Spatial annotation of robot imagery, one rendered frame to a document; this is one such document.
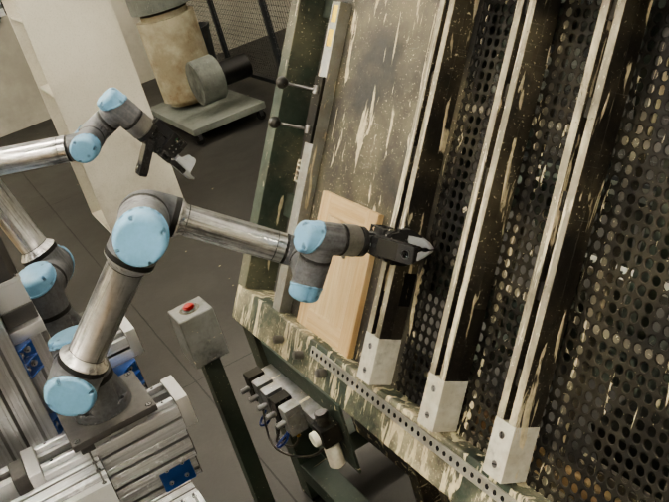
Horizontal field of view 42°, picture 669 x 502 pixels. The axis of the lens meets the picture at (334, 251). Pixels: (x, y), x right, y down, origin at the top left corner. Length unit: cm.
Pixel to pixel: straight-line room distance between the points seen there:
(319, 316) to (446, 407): 66
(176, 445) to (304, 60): 127
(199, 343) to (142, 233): 103
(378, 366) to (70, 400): 75
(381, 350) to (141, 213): 72
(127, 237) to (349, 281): 77
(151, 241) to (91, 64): 438
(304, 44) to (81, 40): 348
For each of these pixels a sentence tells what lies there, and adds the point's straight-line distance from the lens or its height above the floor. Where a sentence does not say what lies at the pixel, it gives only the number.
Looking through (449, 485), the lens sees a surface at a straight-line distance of 206.
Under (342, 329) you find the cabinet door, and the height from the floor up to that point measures 95.
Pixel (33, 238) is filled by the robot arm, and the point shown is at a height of 133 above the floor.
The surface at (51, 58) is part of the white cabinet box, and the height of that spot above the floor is 129.
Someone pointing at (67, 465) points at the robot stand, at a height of 97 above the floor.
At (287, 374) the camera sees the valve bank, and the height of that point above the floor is 76.
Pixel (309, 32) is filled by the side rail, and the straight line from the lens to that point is 288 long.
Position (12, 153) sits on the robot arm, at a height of 162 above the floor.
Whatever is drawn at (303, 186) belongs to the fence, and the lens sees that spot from 268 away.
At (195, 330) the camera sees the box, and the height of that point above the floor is 88.
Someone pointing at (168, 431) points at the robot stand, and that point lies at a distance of 237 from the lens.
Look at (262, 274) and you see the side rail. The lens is 296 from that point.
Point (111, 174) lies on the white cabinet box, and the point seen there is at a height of 41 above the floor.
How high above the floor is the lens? 220
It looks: 25 degrees down
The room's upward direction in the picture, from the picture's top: 17 degrees counter-clockwise
